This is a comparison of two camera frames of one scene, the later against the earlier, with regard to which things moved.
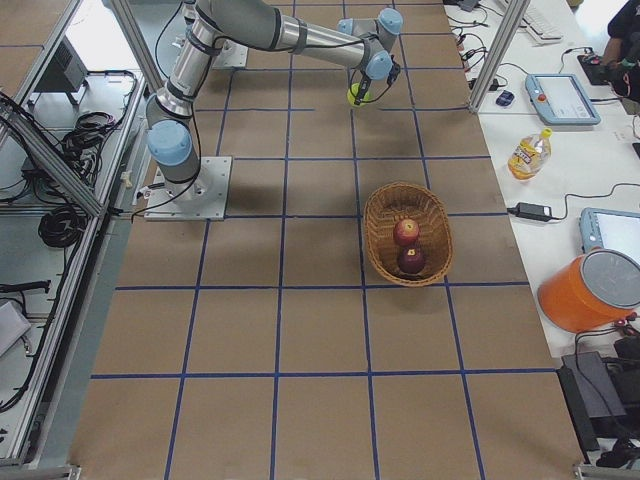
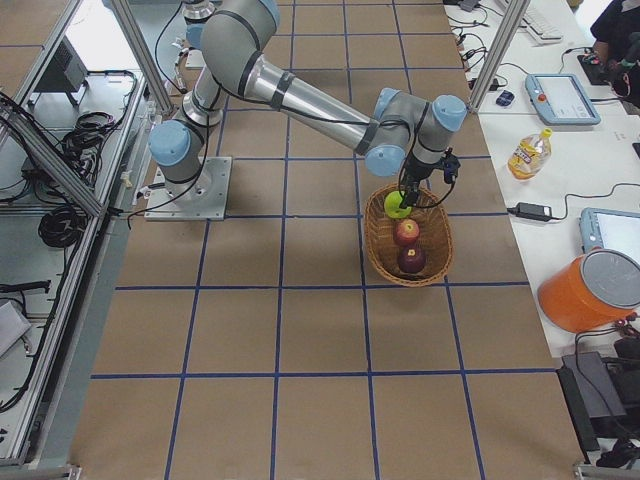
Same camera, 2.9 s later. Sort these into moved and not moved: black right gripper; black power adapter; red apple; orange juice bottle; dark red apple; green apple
Moved: black right gripper; green apple
Not moved: red apple; orange juice bottle; dark red apple; black power adapter
